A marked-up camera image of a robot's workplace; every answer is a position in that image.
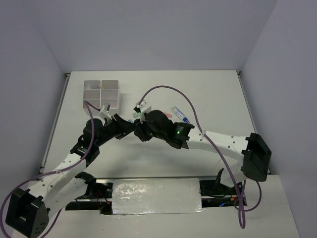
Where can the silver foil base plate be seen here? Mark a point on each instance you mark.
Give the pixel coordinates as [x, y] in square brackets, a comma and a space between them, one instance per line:
[156, 196]

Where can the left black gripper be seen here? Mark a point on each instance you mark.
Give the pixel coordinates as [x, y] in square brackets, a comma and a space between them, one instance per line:
[122, 126]

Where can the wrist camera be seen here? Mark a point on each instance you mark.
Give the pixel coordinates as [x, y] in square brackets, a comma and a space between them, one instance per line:
[104, 112]
[143, 108]

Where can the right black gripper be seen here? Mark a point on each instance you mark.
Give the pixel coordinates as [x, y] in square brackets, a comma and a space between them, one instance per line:
[139, 131]

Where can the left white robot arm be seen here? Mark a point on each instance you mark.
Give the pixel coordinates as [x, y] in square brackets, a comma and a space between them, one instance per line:
[30, 210]

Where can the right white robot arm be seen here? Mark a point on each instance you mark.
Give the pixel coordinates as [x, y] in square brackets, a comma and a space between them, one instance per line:
[251, 153]

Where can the white divided container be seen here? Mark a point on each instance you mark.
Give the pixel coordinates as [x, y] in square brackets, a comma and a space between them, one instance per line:
[111, 93]
[92, 92]

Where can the clear glue bottle blue cap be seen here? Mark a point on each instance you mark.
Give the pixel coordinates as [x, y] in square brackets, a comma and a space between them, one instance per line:
[180, 115]

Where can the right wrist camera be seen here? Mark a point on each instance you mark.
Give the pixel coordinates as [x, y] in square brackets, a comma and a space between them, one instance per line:
[143, 108]

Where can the left white divided container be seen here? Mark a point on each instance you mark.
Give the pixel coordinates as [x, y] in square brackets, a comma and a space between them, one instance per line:
[92, 92]

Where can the green correction tape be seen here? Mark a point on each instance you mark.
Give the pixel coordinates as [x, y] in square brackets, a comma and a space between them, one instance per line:
[136, 115]

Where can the right white divided container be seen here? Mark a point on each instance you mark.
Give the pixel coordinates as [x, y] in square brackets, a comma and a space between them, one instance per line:
[111, 93]

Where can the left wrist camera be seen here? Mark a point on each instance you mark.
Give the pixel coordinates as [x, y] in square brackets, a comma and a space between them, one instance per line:
[104, 112]

